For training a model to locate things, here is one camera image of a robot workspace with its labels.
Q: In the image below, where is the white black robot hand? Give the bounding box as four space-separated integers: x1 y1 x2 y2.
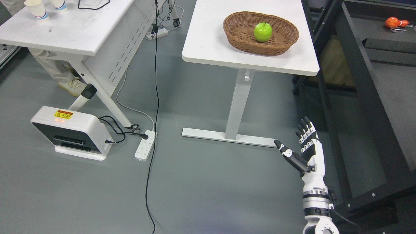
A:
274 117 329 195

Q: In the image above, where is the green apple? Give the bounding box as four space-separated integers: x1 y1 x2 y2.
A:
253 22 272 43

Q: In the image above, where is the black metal shelf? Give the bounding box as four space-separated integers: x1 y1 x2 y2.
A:
293 0 415 234

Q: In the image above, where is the orange toy on shelf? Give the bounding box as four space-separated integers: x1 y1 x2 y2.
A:
384 17 409 29

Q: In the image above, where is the brown wicker basket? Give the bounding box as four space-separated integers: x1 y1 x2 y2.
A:
223 11 299 56

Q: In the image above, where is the white standing desk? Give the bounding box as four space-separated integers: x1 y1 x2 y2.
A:
182 0 320 148

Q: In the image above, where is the white power strip near appliance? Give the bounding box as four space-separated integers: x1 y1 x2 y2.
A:
134 130 157 161

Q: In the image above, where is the white power strip far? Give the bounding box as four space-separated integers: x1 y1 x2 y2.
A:
145 28 168 40

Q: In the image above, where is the white box appliance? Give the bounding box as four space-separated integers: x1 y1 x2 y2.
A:
30 106 113 161

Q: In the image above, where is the white folding table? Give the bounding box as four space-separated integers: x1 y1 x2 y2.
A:
0 0 157 129

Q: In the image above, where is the person leg with sneaker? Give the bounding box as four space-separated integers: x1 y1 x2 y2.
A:
28 48 86 97

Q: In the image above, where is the paper cup right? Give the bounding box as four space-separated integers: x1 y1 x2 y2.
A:
50 0 68 12

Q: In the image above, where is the paper cup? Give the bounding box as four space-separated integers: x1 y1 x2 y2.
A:
50 0 68 12
24 0 49 22

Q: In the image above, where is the paper cup left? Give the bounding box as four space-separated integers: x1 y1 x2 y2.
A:
24 0 49 22

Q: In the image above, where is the long black cable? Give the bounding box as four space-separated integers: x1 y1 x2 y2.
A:
145 0 160 234

